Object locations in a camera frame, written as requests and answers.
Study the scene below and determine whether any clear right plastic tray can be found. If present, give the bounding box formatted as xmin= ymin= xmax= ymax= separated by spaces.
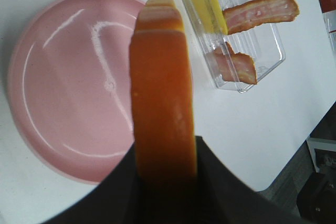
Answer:
xmin=182 ymin=0 xmax=286 ymax=93

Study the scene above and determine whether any white shelf frame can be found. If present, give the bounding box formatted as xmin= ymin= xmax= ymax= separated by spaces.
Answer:
xmin=306 ymin=136 xmax=335 ymax=172

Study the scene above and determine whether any bacon strip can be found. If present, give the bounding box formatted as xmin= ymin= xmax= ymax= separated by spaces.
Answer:
xmin=222 ymin=0 xmax=300 ymax=35
xmin=205 ymin=42 xmax=257 ymax=84

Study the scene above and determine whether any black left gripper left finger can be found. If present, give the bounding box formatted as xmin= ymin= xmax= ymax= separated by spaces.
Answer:
xmin=44 ymin=145 xmax=148 ymax=224

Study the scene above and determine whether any pink round plate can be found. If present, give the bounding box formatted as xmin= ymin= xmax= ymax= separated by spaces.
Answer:
xmin=7 ymin=0 xmax=144 ymax=184

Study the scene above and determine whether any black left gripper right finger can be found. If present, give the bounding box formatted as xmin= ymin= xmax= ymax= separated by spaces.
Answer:
xmin=183 ymin=136 xmax=308 ymax=224

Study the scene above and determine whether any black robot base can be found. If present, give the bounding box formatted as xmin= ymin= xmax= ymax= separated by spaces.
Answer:
xmin=297 ymin=173 xmax=335 ymax=223

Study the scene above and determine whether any yellow cheese slice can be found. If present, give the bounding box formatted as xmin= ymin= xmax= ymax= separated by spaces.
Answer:
xmin=191 ymin=0 xmax=228 ymax=35

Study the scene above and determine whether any bread slice with orange crust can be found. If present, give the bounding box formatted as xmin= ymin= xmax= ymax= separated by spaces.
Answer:
xmin=129 ymin=0 xmax=197 ymax=185

